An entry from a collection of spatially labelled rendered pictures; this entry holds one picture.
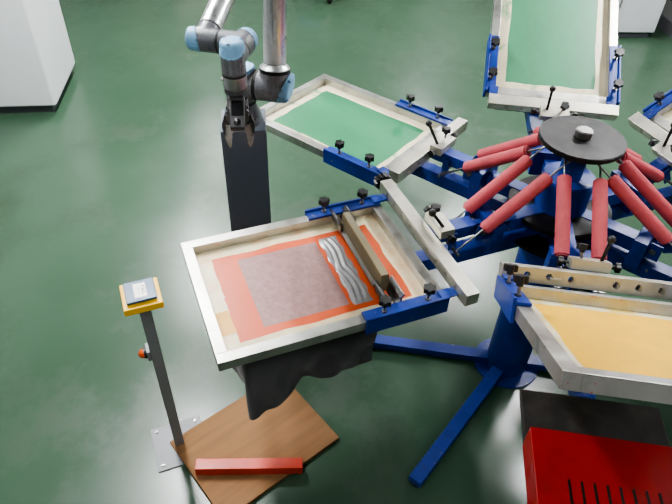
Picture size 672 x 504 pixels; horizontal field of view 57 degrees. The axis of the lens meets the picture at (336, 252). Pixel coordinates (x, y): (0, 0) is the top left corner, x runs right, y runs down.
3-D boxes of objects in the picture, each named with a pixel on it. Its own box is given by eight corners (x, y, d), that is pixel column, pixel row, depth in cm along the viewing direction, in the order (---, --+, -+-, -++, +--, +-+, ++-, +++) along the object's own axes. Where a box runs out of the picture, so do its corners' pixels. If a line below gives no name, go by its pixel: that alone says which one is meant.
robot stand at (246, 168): (242, 307, 335) (221, 109, 255) (275, 305, 337) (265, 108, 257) (242, 332, 322) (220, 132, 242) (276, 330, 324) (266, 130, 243)
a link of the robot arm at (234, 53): (248, 35, 186) (239, 46, 180) (251, 69, 193) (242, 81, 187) (223, 32, 187) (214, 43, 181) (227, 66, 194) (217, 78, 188)
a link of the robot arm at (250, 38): (225, 22, 197) (213, 36, 189) (259, 26, 195) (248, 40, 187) (227, 46, 202) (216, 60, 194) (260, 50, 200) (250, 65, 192)
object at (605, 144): (492, 406, 293) (574, 169, 202) (451, 344, 320) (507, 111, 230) (562, 382, 304) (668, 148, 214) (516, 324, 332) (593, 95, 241)
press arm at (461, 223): (433, 244, 227) (435, 234, 224) (425, 234, 231) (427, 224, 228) (474, 234, 232) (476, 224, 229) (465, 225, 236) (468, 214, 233)
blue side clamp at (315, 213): (308, 231, 239) (308, 217, 234) (304, 223, 242) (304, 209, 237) (379, 215, 247) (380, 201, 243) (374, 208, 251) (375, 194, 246)
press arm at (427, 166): (314, 130, 308) (315, 120, 304) (322, 126, 311) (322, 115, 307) (547, 235, 252) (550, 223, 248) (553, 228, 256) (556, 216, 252)
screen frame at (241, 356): (219, 371, 187) (217, 364, 184) (181, 250, 227) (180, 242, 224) (447, 306, 209) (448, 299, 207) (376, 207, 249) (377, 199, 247)
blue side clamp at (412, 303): (366, 335, 201) (367, 320, 196) (360, 324, 204) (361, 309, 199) (447, 311, 209) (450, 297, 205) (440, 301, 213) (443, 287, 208)
